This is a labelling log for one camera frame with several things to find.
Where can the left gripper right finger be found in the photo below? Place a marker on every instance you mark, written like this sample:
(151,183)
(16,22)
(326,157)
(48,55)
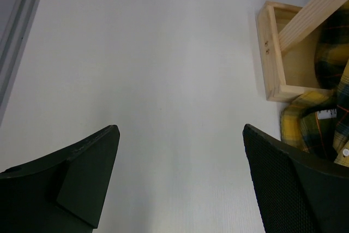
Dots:
(295,191)

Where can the yellow black plaid shirt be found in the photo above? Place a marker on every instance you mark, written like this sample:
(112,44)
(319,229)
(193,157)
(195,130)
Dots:
(316,123)

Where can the wooden clothes rack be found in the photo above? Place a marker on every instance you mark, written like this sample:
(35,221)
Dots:
(287,37)

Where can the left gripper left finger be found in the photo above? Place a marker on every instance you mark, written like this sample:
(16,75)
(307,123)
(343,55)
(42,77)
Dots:
(63,191)

